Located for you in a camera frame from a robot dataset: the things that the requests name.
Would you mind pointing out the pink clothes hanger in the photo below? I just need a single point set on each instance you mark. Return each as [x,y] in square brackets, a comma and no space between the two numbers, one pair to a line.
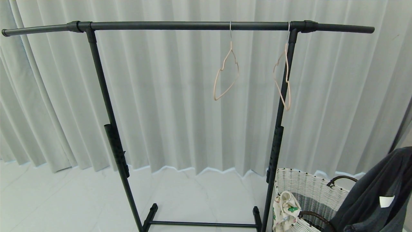
[286,64]
[230,51]

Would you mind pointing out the cream printed garment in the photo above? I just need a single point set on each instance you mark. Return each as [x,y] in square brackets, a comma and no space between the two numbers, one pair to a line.
[285,209]

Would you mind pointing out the dark grey long-sleeved shirt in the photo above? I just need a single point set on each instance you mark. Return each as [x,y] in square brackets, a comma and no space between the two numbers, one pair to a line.
[370,199]

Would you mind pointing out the black clothes rack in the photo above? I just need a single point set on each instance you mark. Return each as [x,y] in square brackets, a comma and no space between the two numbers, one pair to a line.
[193,25]

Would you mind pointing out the white laundry basket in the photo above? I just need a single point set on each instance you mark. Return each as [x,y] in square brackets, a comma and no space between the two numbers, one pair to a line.
[309,190]

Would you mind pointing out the white curtain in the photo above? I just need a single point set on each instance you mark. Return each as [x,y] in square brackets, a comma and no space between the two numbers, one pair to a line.
[177,96]

